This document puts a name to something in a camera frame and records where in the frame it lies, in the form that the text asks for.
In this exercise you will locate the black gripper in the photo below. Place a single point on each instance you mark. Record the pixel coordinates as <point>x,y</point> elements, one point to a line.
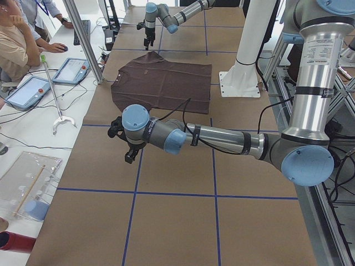
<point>134,147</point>
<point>150,34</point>

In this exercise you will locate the dark brown t-shirt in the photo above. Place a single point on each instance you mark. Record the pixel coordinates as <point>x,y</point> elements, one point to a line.
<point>156,83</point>

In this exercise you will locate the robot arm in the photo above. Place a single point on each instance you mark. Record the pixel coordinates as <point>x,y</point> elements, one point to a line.
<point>171,23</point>
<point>300,152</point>

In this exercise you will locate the black power adapter box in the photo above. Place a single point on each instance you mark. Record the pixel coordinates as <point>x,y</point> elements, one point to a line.
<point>109,39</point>

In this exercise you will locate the far blue teach pendant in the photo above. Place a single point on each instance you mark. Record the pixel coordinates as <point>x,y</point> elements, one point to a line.
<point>72,72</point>

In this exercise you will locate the blue teach pendant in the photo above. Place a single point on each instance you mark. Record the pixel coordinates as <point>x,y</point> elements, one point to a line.
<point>72,72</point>
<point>29,93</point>

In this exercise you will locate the blue plastic cup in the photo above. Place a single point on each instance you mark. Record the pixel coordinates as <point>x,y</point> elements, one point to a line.
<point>37,209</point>

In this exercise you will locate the silver reacher grabber tool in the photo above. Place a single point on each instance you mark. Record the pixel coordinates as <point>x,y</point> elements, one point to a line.
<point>62,118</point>

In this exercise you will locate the wooden stick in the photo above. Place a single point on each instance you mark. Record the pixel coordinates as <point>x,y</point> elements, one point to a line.
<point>15,212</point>

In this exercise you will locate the clear plastic tray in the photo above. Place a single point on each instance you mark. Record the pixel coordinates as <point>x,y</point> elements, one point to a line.
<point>16,181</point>

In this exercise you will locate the near blue teach pendant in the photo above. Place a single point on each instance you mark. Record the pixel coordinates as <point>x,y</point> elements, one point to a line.
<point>29,93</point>

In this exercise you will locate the standing person in blue shirt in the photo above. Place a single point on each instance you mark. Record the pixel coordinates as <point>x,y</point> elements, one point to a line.
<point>29,11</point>

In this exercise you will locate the person in beige shirt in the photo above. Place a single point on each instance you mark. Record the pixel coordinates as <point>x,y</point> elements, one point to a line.
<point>19,51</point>

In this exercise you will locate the red cylinder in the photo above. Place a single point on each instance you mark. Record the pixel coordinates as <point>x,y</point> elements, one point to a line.
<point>16,242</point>

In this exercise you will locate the aluminium frame post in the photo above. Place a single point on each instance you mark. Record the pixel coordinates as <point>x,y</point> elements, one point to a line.
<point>84,39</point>

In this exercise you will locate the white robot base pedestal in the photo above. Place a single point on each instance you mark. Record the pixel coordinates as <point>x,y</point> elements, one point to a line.
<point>241,80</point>

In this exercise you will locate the aluminium truss frame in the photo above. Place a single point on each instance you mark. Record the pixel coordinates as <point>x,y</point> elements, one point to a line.
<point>329,216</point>

